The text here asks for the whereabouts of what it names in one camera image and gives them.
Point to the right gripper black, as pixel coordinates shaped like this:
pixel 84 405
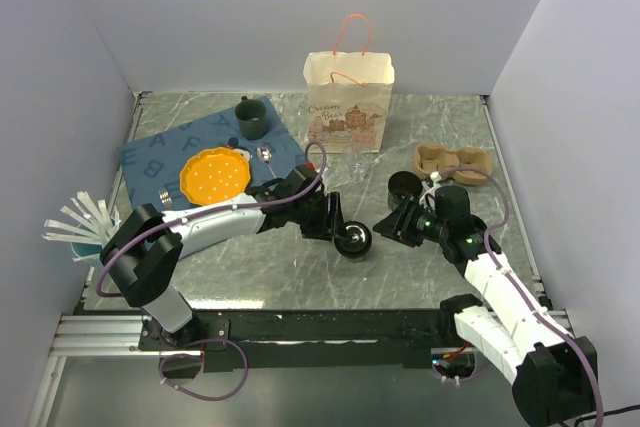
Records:
pixel 395 227

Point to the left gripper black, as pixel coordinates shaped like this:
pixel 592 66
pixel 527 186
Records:
pixel 328 225

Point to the black cup lid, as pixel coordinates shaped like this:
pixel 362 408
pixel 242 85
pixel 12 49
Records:
pixel 361 238

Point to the dark takeout cup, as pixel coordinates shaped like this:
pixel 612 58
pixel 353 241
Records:
pixel 357 256
pixel 401 184

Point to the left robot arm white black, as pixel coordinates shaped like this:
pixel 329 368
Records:
pixel 142 255

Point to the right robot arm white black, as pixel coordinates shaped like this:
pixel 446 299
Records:
pixel 552 375

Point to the clear plastic cup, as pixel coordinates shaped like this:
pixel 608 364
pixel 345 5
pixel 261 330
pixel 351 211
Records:
pixel 358 161

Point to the brown pulp cup carrier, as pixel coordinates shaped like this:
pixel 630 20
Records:
pixel 464 165

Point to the silver spoon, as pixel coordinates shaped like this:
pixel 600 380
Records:
pixel 265 156

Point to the yellow dotted plate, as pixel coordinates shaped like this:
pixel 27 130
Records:
pixel 214 175

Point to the dark green mug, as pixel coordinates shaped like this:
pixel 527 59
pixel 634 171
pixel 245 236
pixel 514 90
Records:
pixel 251 116

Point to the silver fork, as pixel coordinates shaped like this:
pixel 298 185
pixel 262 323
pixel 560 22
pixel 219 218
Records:
pixel 165 199

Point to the blue alphabet placemat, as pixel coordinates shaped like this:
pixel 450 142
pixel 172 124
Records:
pixel 175 127

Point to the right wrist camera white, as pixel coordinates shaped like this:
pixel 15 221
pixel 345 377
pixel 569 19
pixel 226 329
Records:
pixel 430 185

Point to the cream paper bag orange handles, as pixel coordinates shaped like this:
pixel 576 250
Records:
pixel 349 95

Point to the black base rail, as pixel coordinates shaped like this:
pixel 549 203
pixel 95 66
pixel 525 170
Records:
pixel 310 338

